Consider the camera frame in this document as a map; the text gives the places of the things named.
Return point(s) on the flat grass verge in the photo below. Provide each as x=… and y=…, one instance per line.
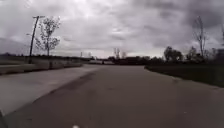
x=33, y=66

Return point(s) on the row of dark trees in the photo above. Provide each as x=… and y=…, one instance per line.
x=173, y=55

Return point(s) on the slender bare tree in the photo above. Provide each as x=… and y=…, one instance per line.
x=200, y=36

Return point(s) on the dark grass area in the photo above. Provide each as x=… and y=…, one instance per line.
x=193, y=74

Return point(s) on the grey paved path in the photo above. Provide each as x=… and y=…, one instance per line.
x=126, y=96

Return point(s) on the robot's own part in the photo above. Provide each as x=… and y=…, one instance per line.
x=75, y=126

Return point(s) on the leaning utility pole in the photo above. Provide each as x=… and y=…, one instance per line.
x=32, y=38

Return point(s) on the pale concrete strip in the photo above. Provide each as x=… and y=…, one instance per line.
x=30, y=86

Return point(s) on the sparse leafy tree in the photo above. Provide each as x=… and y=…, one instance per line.
x=48, y=36

